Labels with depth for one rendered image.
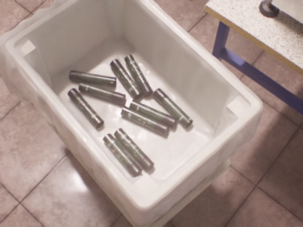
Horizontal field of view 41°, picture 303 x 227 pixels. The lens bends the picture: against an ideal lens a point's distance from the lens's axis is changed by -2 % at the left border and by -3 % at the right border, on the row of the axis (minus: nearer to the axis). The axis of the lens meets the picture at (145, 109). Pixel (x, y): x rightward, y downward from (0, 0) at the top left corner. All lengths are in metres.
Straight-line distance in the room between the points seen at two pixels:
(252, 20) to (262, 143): 0.78
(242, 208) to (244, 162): 0.19
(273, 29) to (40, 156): 1.08
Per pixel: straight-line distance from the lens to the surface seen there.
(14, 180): 1.76
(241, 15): 1.12
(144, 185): 0.98
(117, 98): 1.27
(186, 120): 1.24
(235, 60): 1.42
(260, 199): 1.71
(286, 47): 1.09
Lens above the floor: 1.61
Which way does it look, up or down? 65 degrees down
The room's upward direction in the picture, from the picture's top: 1 degrees counter-clockwise
